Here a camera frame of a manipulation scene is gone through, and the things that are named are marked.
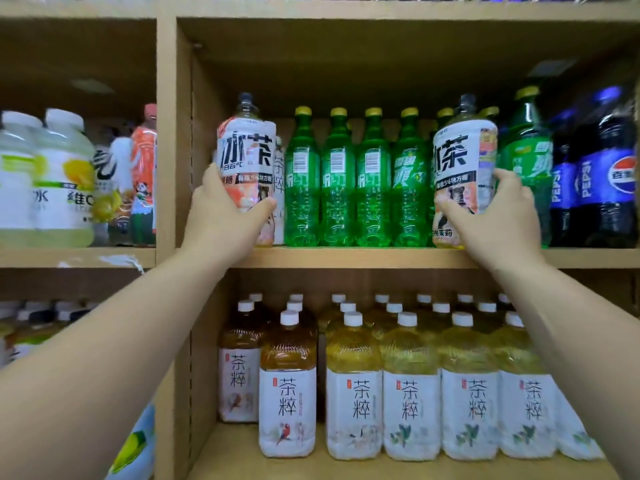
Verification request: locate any slim tea bottle white label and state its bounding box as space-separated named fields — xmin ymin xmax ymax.
xmin=272 ymin=137 xmax=286 ymax=246

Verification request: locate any row of green soda bottles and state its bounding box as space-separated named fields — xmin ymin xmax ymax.
xmin=283 ymin=86 xmax=554 ymax=248

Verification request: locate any black and white label bottle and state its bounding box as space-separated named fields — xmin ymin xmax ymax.
xmin=92 ymin=137 xmax=134 ymax=246

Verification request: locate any dark cola bottle blue label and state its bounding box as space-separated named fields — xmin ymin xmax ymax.
xmin=574 ymin=86 xmax=639 ymax=248
xmin=549 ymin=108 xmax=582 ymax=247

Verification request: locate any wooden shelf unit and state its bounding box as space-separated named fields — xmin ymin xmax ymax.
xmin=0 ymin=0 xmax=640 ymax=480

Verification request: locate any group of white cap bottles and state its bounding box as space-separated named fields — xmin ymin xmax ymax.
xmin=0 ymin=299 xmax=101 ymax=368

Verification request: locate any orange label drink bottle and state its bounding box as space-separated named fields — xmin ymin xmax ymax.
xmin=130 ymin=103 xmax=158 ymax=246

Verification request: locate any person's right forearm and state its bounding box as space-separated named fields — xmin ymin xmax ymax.
xmin=492 ymin=252 xmax=640 ymax=480

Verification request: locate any iced tea bottle peach label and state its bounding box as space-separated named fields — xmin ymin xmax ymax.
xmin=216 ymin=93 xmax=277 ymax=248

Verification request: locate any person's left hand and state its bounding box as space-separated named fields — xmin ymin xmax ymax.
xmin=182 ymin=164 xmax=278 ymax=271

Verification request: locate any pale yellow drink bottle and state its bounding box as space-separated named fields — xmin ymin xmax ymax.
xmin=33 ymin=108 xmax=96 ymax=248
xmin=0 ymin=111 xmax=43 ymax=247

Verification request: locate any lemon print drink bottle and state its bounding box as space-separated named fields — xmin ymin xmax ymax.
xmin=106 ymin=404 xmax=156 ymax=480

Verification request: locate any iced tea bottle white label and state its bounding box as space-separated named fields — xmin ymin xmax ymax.
xmin=432 ymin=94 xmax=499 ymax=250

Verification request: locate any group of amber tea bottles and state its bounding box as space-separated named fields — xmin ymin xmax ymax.
xmin=217 ymin=293 xmax=606 ymax=462

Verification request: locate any person's left forearm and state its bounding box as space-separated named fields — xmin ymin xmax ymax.
xmin=0 ymin=245 xmax=237 ymax=480

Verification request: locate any torn white shelf tape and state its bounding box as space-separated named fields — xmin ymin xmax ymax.
xmin=57 ymin=254 xmax=146 ymax=273

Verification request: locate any person's right hand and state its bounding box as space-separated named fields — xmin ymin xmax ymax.
xmin=434 ymin=168 xmax=547 ymax=273

